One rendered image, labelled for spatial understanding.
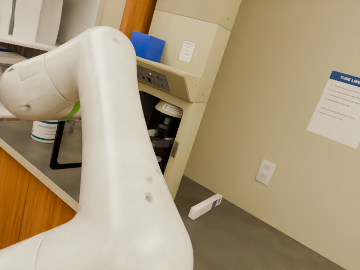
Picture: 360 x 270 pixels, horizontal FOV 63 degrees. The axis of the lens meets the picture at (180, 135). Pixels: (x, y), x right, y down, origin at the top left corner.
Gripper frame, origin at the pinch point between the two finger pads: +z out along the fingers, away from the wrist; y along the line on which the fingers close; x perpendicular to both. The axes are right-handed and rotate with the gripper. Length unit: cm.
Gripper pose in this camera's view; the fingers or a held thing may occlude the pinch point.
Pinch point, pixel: (162, 136)
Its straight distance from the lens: 133.2
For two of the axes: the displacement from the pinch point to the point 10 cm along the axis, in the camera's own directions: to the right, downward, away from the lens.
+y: -7.8, -3.9, 4.8
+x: -3.0, 9.2, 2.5
